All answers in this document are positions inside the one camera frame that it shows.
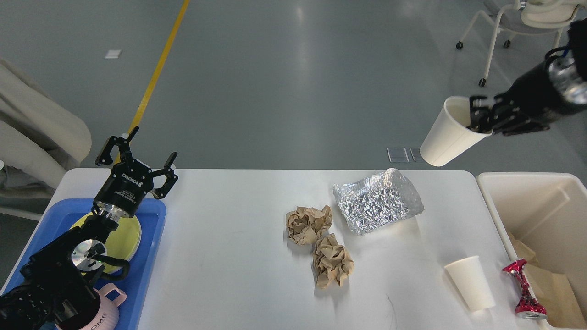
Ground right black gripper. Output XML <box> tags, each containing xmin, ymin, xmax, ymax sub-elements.
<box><xmin>468</xmin><ymin>62</ymin><xmax>585</xmax><ymax>136</ymax></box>

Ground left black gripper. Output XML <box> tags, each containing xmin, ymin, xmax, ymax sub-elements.
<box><xmin>94</xmin><ymin>126</ymin><xmax>178</xmax><ymax>218</ymax></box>

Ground white paper cup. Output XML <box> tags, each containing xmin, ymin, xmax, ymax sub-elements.
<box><xmin>420</xmin><ymin>96</ymin><xmax>493</xmax><ymax>167</ymax></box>
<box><xmin>444</xmin><ymin>255</ymin><xmax>496</xmax><ymax>313</ymax></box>

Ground yellow plastic plate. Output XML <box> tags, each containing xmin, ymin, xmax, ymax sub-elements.
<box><xmin>71</xmin><ymin>216</ymin><xmax>141</xmax><ymax>274</ymax></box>

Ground pink ceramic mug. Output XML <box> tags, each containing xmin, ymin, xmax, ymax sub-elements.
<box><xmin>55</xmin><ymin>283</ymin><xmax>127</xmax><ymax>330</ymax></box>

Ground aluminium foil sheet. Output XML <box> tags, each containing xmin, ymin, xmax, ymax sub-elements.
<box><xmin>332</xmin><ymin>168</ymin><xmax>424</xmax><ymax>236</ymax></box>

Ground large brown paper bag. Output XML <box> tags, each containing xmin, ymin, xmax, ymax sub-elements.
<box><xmin>507</xmin><ymin>232</ymin><xmax>586</xmax><ymax>329</ymax></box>

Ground crushed red can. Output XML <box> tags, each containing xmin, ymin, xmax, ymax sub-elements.
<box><xmin>502</xmin><ymin>258</ymin><xmax>548</xmax><ymax>321</ymax></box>

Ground brown paper ball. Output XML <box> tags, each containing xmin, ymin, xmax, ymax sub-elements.
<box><xmin>286</xmin><ymin>205</ymin><xmax>332</xmax><ymax>246</ymax></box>
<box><xmin>312</xmin><ymin>234</ymin><xmax>354</xmax><ymax>290</ymax></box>

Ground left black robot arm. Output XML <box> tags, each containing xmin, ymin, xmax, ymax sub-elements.
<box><xmin>1</xmin><ymin>126</ymin><xmax>178</xmax><ymax>330</ymax></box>

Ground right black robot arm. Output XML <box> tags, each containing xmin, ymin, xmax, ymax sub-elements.
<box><xmin>465</xmin><ymin>19</ymin><xmax>587</xmax><ymax>136</ymax></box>

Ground blue plastic tray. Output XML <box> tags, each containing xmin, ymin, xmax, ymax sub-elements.
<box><xmin>1</xmin><ymin>198</ymin><xmax>167</xmax><ymax>330</ymax></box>

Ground right floor socket plate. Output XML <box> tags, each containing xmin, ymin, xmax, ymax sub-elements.
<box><xmin>410</xmin><ymin>148</ymin><xmax>426</xmax><ymax>162</ymax></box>

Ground floor socket plate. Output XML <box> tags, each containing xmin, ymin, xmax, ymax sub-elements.
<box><xmin>387</xmin><ymin>148</ymin><xmax>410</xmax><ymax>163</ymax></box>
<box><xmin>410</xmin><ymin>148</ymin><xmax>426</xmax><ymax>162</ymax></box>

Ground beige fabric cover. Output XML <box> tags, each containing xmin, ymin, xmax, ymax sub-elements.
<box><xmin>0</xmin><ymin>59</ymin><xmax>92</xmax><ymax>199</ymax></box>

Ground white plastic bin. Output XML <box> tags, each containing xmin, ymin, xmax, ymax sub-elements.
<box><xmin>476</xmin><ymin>172</ymin><xmax>587</xmax><ymax>322</ymax></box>

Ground white office chair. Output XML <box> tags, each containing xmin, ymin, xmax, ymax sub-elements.
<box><xmin>455</xmin><ymin>0</ymin><xmax>586</xmax><ymax>87</ymax></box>

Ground left floor socket plate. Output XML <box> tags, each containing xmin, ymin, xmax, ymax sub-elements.
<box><xmin>387</xmin><ymin>148</ymin><xmax>410</xmax><ymax>163</ymax></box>

